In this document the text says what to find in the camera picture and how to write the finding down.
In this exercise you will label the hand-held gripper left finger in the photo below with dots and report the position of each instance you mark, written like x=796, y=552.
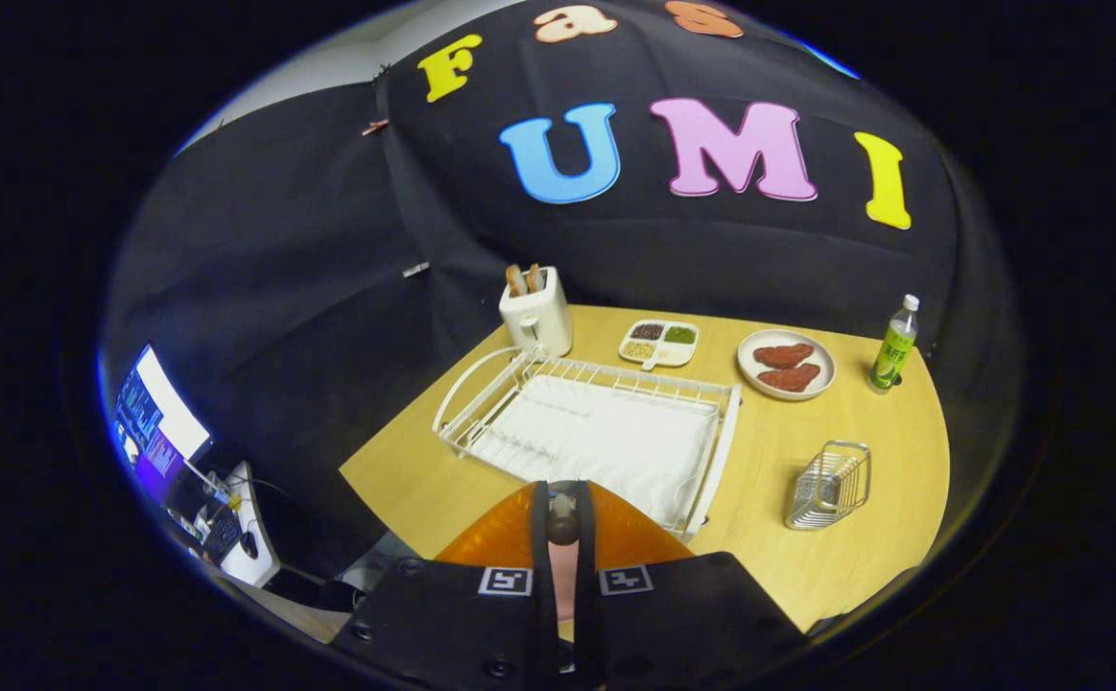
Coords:
x=442, y=624

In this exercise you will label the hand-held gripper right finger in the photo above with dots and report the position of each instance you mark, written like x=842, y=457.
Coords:
x=692, y=624

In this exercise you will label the pink plate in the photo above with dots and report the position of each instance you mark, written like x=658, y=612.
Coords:
x=563, y=576

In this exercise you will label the beige plate with meat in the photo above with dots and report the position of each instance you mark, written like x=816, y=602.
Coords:
x=759, y=374

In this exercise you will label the white desk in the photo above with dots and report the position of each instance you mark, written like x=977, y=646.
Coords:
x=255, y=571

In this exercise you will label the black computer mouse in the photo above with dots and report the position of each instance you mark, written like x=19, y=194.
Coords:
x=249, y=544

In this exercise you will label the black keyboard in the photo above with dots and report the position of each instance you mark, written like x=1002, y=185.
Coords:
x=222, y=536

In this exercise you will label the brown meat piece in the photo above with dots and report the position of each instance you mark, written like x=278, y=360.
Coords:
x=791, y=377
x=783, y=355

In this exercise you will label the white divided seasoning tray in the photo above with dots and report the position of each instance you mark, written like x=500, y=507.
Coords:
x=658, y=343

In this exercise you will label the white toaster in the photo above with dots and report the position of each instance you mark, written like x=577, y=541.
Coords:
x=538, y=321

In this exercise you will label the green label drink bottle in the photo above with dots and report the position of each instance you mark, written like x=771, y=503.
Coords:
x=895, y=345

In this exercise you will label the computer monitor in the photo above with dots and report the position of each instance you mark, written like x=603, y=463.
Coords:
x=159, y=417

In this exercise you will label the toast slice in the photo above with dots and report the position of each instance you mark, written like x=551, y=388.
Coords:
x=534, y=276
x=516, y=279

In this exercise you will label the white clip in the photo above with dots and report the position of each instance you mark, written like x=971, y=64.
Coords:
x=415, y=270

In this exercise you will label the black backdrop cloth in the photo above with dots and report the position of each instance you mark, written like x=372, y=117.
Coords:
x=308, y=288

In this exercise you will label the pink clip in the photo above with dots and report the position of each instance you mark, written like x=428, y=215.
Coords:
x=375, y=126

